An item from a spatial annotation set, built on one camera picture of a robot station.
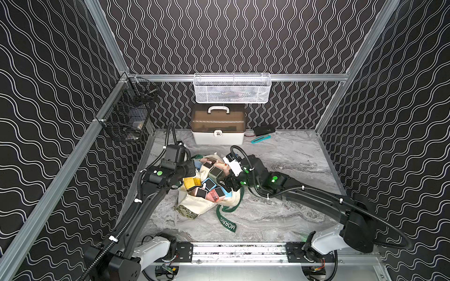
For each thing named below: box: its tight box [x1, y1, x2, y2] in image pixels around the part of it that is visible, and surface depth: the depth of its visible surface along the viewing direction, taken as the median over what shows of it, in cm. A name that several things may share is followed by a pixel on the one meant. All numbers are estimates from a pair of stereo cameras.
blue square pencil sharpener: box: [201, 177, 217, 192], surface depth 83 cm
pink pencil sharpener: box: [205, 189, 220, 203], surface depth 78 cm
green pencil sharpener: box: [208, 166, 224, 181], surface depth 83 cm
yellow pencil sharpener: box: [183, 176, 203, 190], surface depth 78 cm
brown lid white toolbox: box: [191, 104, 247, 145], surface depth 105 cm
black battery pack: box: [253, 125, 276, 137], surface depth 123 cm
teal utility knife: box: [250, 135, 272, 144], surface depth 118 cm
